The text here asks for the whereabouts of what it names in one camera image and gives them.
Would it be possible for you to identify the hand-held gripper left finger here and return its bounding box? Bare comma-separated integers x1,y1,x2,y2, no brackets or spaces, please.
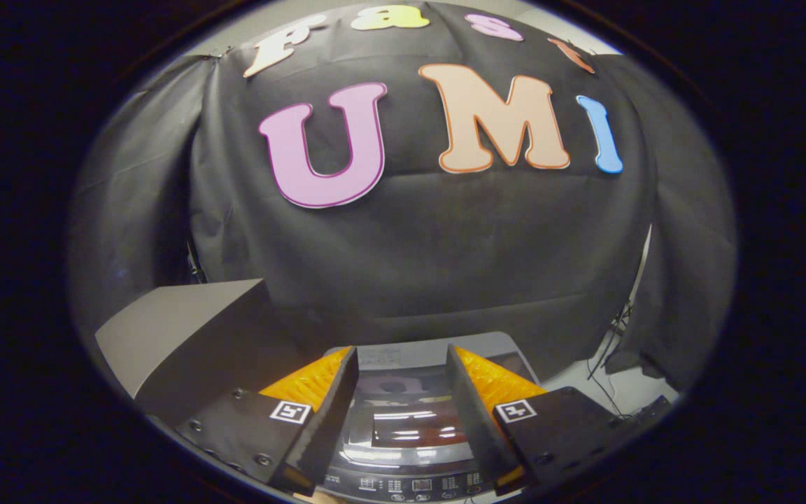
176,345,360,494

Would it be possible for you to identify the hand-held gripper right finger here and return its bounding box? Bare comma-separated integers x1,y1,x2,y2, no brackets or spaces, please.
446,343,645,491

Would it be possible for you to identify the dark glass washing machine lid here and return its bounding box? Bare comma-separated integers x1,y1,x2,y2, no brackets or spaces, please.
337,346,537,468

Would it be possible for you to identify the grey washing machine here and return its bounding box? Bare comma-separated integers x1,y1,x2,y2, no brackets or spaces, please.
319,332,542,504

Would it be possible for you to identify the black light stand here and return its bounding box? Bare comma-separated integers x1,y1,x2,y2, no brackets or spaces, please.
587,297,638,382

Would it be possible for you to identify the black backdrop cloth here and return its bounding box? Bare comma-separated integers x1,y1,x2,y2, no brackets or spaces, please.
67,3,736,393

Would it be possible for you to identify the black box device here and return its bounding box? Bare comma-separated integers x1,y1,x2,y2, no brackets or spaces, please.
627,395,673,424

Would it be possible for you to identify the beige cabinet with dark side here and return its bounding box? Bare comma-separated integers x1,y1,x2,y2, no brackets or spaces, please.
95,279,334,421

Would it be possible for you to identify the black backdrop stand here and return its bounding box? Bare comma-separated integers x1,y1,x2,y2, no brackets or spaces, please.
186,241,206,284

